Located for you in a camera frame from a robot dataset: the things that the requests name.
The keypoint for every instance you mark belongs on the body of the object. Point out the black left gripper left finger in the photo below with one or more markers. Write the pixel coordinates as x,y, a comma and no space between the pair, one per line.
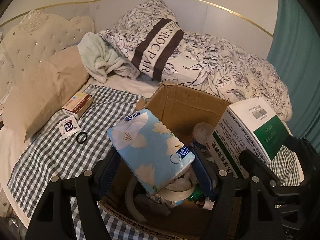
107,171

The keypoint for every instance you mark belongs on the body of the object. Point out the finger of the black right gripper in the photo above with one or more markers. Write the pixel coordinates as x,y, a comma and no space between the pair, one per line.
255,167

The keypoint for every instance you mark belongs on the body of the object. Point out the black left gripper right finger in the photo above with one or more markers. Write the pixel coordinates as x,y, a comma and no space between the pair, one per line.
205,173

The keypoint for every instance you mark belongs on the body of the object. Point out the white tape roll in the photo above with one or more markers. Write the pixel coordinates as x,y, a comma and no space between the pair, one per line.
180,189

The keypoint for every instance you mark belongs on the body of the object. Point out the green white medicine box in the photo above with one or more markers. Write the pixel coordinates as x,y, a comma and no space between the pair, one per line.
249,124

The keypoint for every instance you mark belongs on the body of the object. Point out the blue floral tissue pack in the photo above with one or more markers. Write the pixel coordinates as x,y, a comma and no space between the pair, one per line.
152,152

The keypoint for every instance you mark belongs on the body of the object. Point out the green plastic wrapper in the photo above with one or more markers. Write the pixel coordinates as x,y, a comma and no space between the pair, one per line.
197,194

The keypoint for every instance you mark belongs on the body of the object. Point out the clear plastic water bottle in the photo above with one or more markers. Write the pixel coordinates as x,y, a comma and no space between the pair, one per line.
201,132

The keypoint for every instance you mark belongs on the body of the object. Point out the checkered bed sheet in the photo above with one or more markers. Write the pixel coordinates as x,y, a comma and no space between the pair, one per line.
65,144

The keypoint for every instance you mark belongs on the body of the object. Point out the small white sachet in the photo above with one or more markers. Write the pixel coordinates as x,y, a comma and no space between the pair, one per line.
68,127

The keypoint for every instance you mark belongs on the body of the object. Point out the brown cardboard box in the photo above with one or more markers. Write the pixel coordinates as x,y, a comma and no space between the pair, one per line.
185,221

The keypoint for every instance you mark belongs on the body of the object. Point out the small red white medicine box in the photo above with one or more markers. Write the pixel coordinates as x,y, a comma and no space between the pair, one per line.
78,104

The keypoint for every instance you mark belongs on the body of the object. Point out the beige pillow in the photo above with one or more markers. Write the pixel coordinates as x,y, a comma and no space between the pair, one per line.
44,91

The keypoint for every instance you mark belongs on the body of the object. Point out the light green towel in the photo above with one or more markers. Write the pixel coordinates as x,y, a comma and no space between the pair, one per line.
100,58

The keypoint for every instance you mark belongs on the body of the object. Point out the teal curtain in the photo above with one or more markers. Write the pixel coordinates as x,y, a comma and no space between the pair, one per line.
295,54

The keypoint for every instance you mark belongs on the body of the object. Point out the floral duvet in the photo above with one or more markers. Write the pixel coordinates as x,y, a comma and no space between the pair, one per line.
153,42

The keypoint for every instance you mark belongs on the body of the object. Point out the cream tufted headboard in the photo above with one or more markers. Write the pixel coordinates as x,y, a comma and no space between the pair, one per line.
35,39

